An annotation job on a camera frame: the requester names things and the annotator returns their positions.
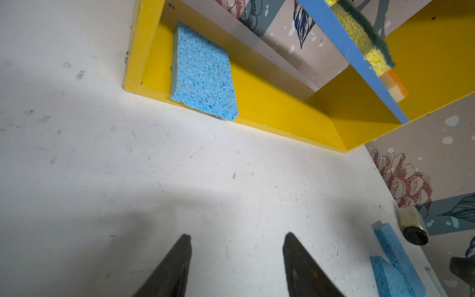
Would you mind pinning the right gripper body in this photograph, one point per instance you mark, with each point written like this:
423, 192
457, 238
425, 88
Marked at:
463, 268

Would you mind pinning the blue lower shelf board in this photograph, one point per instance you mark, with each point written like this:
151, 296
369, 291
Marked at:
323, 16

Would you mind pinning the seasoning jar right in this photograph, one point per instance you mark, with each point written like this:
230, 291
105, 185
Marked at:
413, 226

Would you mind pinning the dark green wavy sponge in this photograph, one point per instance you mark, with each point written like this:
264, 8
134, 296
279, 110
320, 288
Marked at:
362, 33

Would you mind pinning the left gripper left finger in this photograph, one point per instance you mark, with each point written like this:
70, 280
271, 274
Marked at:
170, 277

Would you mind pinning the yellow shelf frame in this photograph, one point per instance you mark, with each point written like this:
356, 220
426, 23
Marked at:
436, 66

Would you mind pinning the orange sponge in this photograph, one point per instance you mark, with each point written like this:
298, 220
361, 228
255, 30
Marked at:
394, 86

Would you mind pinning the light blue sponge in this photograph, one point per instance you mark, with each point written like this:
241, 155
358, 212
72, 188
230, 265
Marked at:
201, 74
398, 258
390, 283

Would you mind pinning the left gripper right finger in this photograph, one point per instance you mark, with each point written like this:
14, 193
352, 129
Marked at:
304, 276

